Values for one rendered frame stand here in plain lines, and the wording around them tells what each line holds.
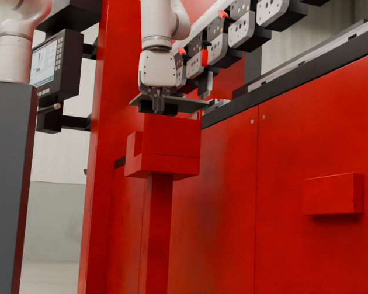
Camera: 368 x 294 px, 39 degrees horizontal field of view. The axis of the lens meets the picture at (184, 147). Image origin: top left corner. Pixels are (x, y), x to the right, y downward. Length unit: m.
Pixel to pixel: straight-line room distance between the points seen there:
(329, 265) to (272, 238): 0.21
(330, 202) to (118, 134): 1.94
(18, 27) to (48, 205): 7.24
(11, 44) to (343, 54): 1.30
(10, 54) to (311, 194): 1.30
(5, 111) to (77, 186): 7.25
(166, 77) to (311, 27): 9.24
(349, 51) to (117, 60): 2.00
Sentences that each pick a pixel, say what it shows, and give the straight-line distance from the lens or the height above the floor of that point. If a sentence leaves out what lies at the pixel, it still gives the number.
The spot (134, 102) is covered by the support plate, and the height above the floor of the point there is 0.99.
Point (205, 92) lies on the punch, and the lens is 2.03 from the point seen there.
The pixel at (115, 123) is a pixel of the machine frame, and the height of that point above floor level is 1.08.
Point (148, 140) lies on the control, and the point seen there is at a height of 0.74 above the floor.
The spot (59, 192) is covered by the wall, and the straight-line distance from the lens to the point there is 9.12.
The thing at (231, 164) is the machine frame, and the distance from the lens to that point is 1.39.
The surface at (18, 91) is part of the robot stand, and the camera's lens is 1.91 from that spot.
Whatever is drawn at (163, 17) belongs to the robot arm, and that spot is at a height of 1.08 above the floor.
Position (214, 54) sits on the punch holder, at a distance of 1.90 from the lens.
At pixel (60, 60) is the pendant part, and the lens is 2.95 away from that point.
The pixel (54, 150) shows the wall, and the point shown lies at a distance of 9.20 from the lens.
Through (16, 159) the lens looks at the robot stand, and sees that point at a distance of 1.86.
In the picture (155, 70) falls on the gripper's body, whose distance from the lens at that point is 1.42.
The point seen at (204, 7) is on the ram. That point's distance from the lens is 2.09.
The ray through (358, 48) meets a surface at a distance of 1.00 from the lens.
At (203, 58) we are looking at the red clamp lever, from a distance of 1.90.
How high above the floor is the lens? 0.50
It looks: 10 degrees up
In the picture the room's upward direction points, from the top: 3 degrees clockwise
